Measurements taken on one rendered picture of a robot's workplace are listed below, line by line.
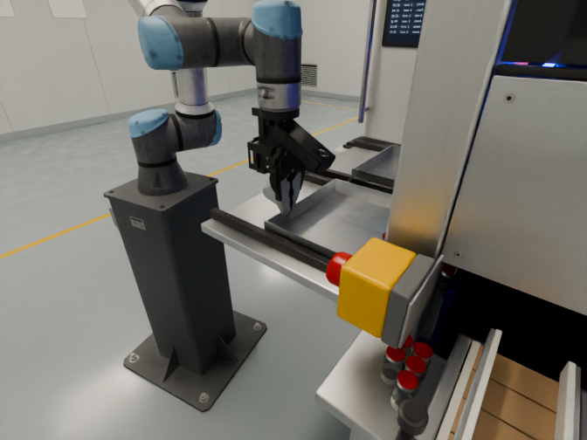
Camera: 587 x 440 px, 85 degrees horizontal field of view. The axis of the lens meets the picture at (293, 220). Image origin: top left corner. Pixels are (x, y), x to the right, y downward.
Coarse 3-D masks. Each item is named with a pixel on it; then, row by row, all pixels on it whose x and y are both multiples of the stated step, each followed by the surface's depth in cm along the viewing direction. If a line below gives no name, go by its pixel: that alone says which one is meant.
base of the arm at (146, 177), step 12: (144, 168) 97; (156, 168) 97; (168, 168) 98; (180, 168) 103; (144, 180) 98; (156, 180) 98; (168, 180) 99; (180, 180) 102; (144, 192) 99; (156, 192) 99; (168, 192) 100
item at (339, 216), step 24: (312, 192) 73; (336, 192) 80; (360, 192) 76; (288, 216) 68; (312, 216) 70; (336, 216) 70; (360, 216) 70; (384, 216) 70; (312, 240) 56; (336, 240) 62; (360, 240) 62; (432, 312) 46
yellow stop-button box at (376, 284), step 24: (360, 264) 32; (384, 264) 32; (408, 264) 33; (432, 264) 33; (360, 288) 32; (384, 288) 30; (408, 288) 29; (360, 312) 33; (384, 312) 31; (384, 336) 32
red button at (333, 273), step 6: (342, 252) 37; (336, 258) 36; (342, 258) 36; (348, 258) 36; (330, 264) 36; (336, 264) 36; (342, 264) 35; (330, 270) 36; (336, 270) 35; (330, 276) 36; (336, 276) 35; (330, 282) 37; (336, 282) 36
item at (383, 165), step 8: (384, 152) 98; (392, 152) 103; (368, 160) 91; (376, 160) 96; (384, 160) 100; (392, 160) 100; (352, 168) 85; (368, 168) 92; (376, 168) 94; (384, 168) 94; (392, 168) 94; (360, 176) 84; (368, 176) 83; (376, 176) 81; (384, 176) 80; (392, 176) 89; (392, 184) 80
